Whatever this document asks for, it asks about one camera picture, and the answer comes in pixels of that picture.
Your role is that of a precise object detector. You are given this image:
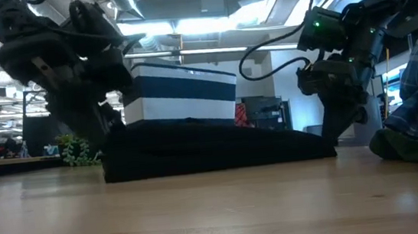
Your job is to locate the black storage shelf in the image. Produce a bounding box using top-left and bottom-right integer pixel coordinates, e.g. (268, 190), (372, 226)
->
(233, 93), (294, 137)

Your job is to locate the yellow hanging cable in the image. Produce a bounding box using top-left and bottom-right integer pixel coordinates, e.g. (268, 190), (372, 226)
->
(378, 47), (397, 119)

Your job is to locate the grey round bin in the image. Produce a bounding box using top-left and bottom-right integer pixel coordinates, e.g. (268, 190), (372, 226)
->
(304, 123), (325, 138)

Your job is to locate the dark green button shirt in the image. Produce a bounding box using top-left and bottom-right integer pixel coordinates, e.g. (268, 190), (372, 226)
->
(367, 125), (418, 174)

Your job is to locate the fluorescent light strip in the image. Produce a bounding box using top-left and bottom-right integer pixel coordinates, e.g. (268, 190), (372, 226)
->
(259, 41), (302, 54)

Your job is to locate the grey ceiling box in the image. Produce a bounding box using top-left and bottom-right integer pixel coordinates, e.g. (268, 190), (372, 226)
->
(200, 0), (229, 17)

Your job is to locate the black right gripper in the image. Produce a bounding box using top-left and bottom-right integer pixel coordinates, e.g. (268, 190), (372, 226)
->
(292, 25), (394, 150)

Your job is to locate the navy white striped bin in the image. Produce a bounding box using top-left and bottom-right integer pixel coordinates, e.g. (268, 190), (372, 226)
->
(119, 54), (241, 136)

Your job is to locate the silver ceiling duct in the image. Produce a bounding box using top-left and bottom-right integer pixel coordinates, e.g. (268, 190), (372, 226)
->
(105, 0), (165, 57)

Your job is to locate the black cloth garment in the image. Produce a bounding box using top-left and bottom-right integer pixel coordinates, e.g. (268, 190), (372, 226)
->
(97, 101), (339, 185)

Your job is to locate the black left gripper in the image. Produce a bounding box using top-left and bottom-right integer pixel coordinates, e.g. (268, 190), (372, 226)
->
(0, 0), (158, 161)

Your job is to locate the small green potted plant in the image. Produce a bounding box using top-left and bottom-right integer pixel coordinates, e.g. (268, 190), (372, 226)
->
(54, 130), (103, 170)

